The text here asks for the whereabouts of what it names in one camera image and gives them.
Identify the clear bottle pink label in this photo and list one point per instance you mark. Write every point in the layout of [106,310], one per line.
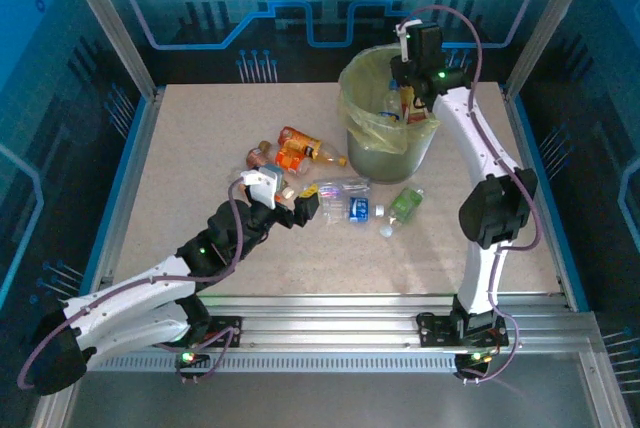
[335,191]

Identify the clear bottle blue label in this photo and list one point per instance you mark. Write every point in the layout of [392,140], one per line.
[357,209]

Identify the orange juice bottle fruit print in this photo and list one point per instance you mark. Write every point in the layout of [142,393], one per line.
[300,139]

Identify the copper brown coffee bottle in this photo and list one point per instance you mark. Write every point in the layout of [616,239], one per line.
[257,158]

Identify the yellow colourful label bottle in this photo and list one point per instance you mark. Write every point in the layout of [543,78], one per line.
[416,110]

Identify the green label bottle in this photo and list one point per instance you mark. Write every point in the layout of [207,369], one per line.
[406,202]

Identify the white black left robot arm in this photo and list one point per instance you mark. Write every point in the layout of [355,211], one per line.
[130,298]

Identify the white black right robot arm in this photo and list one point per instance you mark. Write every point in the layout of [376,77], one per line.
[480,138]

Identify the grey round waste bin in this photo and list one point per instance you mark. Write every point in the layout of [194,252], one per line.
[385,163]

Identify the bin with yellow bag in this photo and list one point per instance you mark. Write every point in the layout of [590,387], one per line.
[362,123]

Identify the slotted metal strip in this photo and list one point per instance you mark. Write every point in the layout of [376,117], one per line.
[325,363]

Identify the blue circuit side panel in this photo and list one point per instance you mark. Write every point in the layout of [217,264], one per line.
[600,123]
[40,123]

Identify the grey metal shelf panel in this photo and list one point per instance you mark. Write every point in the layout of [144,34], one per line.
[325,403]

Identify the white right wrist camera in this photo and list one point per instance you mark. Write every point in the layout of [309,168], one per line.
[403,30]

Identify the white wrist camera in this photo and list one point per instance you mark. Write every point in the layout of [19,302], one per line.
[262,187]
[403,30]

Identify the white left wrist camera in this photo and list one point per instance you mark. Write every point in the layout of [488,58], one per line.
[262,187]

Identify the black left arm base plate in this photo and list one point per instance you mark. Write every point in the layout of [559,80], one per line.
[227,330]

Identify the aluminium mounting rail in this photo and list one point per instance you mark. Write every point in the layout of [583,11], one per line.
[325,323]

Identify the aluminium frame post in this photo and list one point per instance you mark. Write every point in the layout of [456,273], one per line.
[550,23]
[111,23]

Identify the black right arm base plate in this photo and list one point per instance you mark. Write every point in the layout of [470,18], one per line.
[432,330]

